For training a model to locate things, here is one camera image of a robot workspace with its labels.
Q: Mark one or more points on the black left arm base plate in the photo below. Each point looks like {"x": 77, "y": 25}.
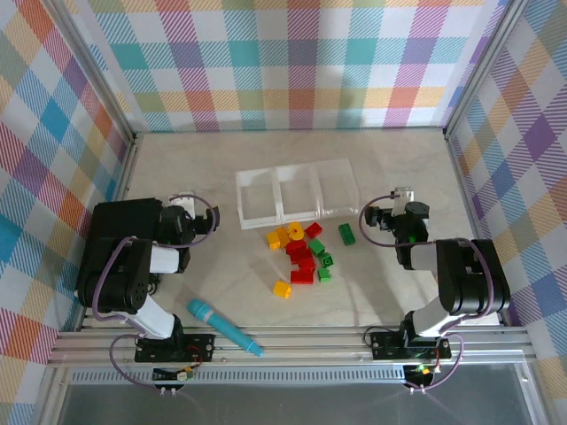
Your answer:
{"x": 199, "y": 347}

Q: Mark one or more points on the right small circuit board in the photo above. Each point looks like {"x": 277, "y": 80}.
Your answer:
{"x": 423, "y": 372}

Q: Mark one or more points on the right aluminium side rail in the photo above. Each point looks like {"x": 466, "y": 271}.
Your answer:
{"x": 463, "y": 186}

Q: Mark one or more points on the left small circuit board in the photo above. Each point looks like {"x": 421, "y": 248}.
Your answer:
{"x": 175, "y": 375}

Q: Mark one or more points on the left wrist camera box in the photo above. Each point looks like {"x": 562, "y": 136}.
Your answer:
{"x": 184, "y": 201}

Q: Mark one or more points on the right aluminium frame post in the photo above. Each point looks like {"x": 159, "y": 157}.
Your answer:
{"x": 483, "y": 66}

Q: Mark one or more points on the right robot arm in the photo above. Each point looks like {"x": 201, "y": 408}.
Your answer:
{"x": 469, "y": 283}

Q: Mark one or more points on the small green lego brick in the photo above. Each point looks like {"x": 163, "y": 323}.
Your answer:
{"x": 316, "y": 246}
{"x": 328, "y": 261}
{"x": 324, "y": 275}

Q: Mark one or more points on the aluminium front rail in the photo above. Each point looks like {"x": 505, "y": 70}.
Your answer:
{"x": 310, "y": 350}

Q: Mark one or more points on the small circuit board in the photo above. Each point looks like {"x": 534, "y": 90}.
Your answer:
{"x": 423, "y": 372}
{"x": 175, "y": 375}

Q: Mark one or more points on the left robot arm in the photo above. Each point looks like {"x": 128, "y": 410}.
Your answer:
{"x": 133, "y": 283}

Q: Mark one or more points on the aluminium side rail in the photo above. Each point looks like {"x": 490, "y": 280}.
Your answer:
{"x": 128, "y": 168}
{"x": 463, "y": 186}

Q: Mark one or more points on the perforated metal strip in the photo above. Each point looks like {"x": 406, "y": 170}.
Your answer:
{"x": 288, "y": 377}

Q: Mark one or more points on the teal marker pen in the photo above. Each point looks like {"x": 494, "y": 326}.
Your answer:
{"x": 212, "y": 321}

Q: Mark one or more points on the red lego brick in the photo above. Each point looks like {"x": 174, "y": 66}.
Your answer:
{"x": 313, "y": 229}
{"x": 307, "y": 265}
{"x": 303, "y": 255}
{"x": 302, "y": 277}
{"x": 296, "y": 247}

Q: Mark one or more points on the left aluminium frame post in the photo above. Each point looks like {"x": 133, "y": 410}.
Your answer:
{"x": 95, "y": 71}

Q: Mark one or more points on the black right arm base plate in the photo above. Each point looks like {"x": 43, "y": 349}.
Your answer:
{"x": 383, "y": 350}

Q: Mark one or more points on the left aluminium side rail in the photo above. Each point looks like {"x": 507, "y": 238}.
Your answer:
{"x": 128, "y": 168}

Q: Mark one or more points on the clear three-compartment container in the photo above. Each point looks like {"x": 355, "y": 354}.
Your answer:
{"x": 257, "y": 221}

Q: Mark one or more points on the long green lego brick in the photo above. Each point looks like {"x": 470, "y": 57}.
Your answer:
{"x": 347, "y": 234}

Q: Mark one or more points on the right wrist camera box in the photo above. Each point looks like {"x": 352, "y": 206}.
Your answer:
{"x": 403, "y": 197}

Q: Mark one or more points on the aluminium frame post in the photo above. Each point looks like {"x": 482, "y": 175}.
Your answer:
{"x": 95, "y": 71}
{"x": 483, "y": 66}

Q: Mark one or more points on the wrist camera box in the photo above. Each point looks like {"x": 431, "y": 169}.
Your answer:
{"x": 403, "y": 197}
{"x": 184, "y": 201}

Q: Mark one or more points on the black box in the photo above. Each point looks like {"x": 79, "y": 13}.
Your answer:
{"x": 124, "y": 217}

